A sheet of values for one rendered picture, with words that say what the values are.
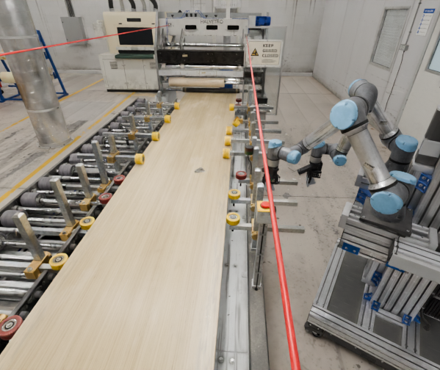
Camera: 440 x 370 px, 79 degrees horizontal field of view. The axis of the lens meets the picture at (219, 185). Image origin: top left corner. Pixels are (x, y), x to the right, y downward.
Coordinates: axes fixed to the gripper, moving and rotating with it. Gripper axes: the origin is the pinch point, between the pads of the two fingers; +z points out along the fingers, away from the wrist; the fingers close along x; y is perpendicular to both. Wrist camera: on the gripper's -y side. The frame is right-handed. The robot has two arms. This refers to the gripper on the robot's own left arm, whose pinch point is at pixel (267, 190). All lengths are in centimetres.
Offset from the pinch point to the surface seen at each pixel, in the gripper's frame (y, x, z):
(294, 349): 120, -60, -71
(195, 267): 46, -57, 3
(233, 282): 39, -35, 31
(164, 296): 58, -72, 3
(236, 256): 21.1, -27.6, 31.0
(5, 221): -26, -160, 11
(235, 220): 20.2, -28.8, 2.3
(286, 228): 28.5, -0.5, 8.1
